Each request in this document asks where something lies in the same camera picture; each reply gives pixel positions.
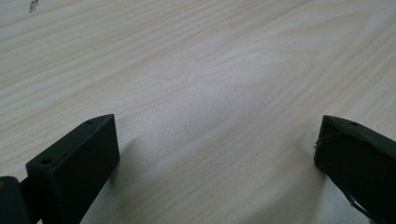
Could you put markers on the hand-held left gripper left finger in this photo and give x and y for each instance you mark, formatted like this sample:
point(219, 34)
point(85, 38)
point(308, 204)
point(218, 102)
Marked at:
point(77, 168)

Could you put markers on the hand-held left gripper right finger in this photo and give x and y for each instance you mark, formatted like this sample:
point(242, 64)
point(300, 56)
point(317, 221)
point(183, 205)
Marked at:
point(358, 155)

